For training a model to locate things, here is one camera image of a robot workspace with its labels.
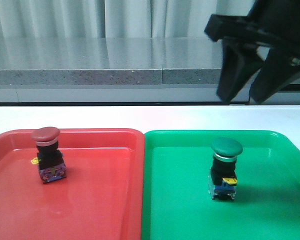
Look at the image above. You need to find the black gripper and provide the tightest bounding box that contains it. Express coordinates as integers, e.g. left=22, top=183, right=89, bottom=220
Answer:
left=204, top=0, right=300, bottom=103

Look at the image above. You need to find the grey pleated curtain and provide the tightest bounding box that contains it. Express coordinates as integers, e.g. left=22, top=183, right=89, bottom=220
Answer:
left=0, top=0, right=253, bottom=38

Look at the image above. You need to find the red mushroom push button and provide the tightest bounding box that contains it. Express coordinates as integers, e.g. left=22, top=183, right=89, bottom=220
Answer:
left=31, top=126, right=67, bottom=184

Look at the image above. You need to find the green plastic tray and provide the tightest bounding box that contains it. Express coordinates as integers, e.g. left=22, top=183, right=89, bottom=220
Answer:
left=141, top=130, right=300, bottom=240

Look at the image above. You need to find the green mushroom push button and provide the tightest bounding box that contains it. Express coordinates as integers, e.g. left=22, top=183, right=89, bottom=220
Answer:
left=208, top=137, right=244, bottom=200

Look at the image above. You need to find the red plastic tray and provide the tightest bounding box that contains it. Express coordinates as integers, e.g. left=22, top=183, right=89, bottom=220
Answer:
left=0, top=128, right=145, bottom=240

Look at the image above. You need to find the grey granite counter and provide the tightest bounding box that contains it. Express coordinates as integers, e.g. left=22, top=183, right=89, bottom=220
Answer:
left=0, top=36, right=300, bottom=104

